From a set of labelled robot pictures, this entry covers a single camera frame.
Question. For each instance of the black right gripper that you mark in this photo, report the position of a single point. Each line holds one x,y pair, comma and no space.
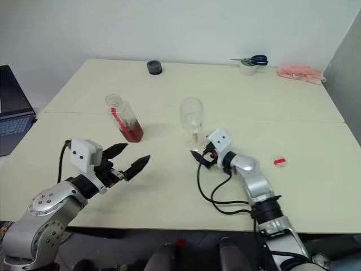
213,159

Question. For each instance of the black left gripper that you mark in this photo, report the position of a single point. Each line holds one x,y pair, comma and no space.
107,172

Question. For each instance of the bottle with red liquid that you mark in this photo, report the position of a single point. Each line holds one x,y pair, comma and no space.
127,124

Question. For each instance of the clear wine glass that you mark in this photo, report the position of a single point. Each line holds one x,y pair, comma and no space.
192,113

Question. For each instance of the red and white bottle cap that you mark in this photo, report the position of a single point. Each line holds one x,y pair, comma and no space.
280,162

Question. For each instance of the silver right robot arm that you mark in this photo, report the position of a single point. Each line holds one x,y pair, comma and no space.
256,183

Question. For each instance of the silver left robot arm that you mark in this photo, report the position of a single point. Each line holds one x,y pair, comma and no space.
48,214

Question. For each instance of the small red object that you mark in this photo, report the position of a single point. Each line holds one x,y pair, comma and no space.
180,242

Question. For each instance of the white tape roll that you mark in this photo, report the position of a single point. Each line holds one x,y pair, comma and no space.
247,70

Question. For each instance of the dark rounded shape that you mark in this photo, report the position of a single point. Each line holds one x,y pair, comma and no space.
166,258
232,254

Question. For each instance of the dark laptop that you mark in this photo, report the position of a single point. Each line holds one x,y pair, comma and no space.
12,113

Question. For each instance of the pink cloth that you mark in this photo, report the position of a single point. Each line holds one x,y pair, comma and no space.
300,73

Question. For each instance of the white shoe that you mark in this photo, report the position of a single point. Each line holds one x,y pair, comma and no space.
321,259

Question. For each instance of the grey partition panel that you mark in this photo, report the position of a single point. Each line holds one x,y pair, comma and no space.
348,70

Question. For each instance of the blue fabric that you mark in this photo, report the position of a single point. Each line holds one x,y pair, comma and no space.
341,251

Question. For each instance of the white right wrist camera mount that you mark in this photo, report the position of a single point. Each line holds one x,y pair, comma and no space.
220,139

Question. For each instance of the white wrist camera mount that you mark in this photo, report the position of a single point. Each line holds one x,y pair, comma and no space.
81,153
220,139

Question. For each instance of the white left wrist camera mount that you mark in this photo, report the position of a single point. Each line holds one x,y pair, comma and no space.
81,153

